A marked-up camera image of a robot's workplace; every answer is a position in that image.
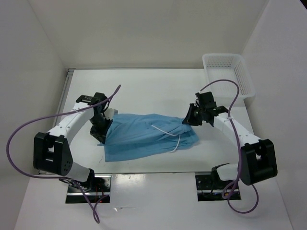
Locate light blue shorts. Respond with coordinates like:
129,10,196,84
100,114,200,162

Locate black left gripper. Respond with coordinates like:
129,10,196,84
89,114,113,145

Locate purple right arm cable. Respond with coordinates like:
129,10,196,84
199,80,260,214

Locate white plastic basket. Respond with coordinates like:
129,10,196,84
202,53,255,100

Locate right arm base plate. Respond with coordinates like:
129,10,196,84
195,173,231,202

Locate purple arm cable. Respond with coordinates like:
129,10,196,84
6,84,122,224
199,80,260,214

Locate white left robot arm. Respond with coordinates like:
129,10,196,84
33,92,116,192

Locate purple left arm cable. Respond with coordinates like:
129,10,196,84
6,84,122,224

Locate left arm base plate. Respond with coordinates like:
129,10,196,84
65,174,112,204

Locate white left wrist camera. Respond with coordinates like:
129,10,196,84
104,108,118,120

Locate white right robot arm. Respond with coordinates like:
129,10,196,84
182,92,278,185

